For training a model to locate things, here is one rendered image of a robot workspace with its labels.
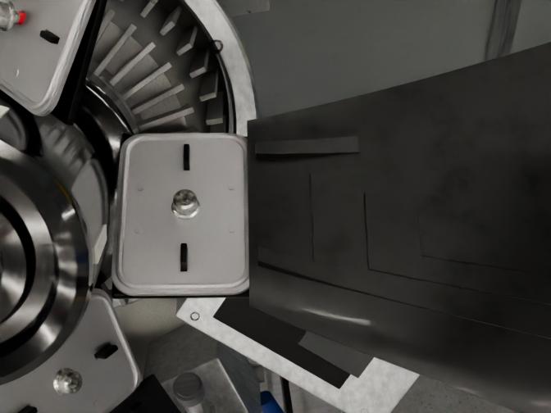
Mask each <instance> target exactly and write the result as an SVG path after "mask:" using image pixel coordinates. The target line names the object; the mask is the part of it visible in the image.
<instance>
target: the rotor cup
mask: <svg viewBox="0 0 551 413"><path fill-rule="evenodd" d="M0 106H3V107H8V108H9V111H8V112H6V113H5V114H4V115H3V116H2V117H1V118H0V385H3V384H7V383H9V382H11V381H13V380H16V379H19V378H20V377H22V376H24V375H26V374H28V373H29V372H31V371H33V370H35V369H36V368H38V367H39V366H41V365H42V364H43V363H44V362H45V361H47V360H48V359H49V358H50V357H52V356H53V355H54V354H55V353H56V352H57V351H59V350H60V349H61V347H62V346H63V345H64V344H65V343H66V342H67V341H68V339H69V338H70V337H71V335H72V334H73V333H74V332H75V330H76V329H77V327H78V325H79V324H80V321H81V320H82V318H83V316H84V313H85V312H86V309H87V307H88V304H89V300H90V298H91V296H92V293H93V289H94V287H95V284H96V282H97V281H98V282H99V283H100V284H101V285H102V284H103V283H104V282H105V281H107V280H108V279H109V278H110V277H111V276H112V254H113V243H114V232H115V221H116V199H117V188H118V176H119V165H120V154H121V146H122V139H123V138H124V137H131V136H133V135H136V134H139V130H138V128H137V126H136V124H135V122H134V120H133V118H132V117H131V115H130V113H129V112H128V110H127V109H126V107H125V106H124V104H123V103H122V101H121V100H120V99H119V98H118V97H117V96H116V95H115V93H114V92H113V91H112V90H111V89H110V88H109V87H108V86H107V85H106V84H105V83H104V82H103V81H102V80H100V79H99V78H98V77H97V76H96V75H95V74H94V73H92V72H91V71H90V70H88V74H87V76H86V80H85V83H84V88H83V92H82V94H81V98H80V103H79V106H78V110H77V112H76V116H75V121H74V124H73V125H65V124H64V123H63V122H61V121H60V120H58V118H56V117H55V116H53V115H52V114H51V113H49V114H48V115H46V116H37V115H35V114H33V113H31V112H30V111H28V110H27V109H26V108H24V107H23V106H22V105H21V104H20V103H18V102H17V101H16V100H14V99H13V98H11V97H10V96H9V95H7V94H6V93H4V92H3V91H2V90H1V89H0ZM104 225H107V241H106V243H105V246H104V249H103V250H102V255H101V256H100V259H99V262H98V264H96V259H95V247H96V244H97V242H98V239H99V236H100V234H101V232H102V228H103V226H104Z"/></svg>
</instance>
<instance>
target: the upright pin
mask: <svg viewBox="0 0 551 413"><path fill-rule="evenodd" d="M173 392H174V394H175V397H176V398H177V400H178V402H179V403H180V404H181V405H182V406H183V407H184V408H185V413H216V408H215V406H214V405H213V403H212V402H209V401H208V400H207V397H206V395H205V388H204V385H203V382H202V380H201V379H200V378H199V376H198V375H196V374H195V373H192V372H186V373H183V374H180V375H179V376H178V377H177V378H176V379H175V381H174V383H173Z"/></svg>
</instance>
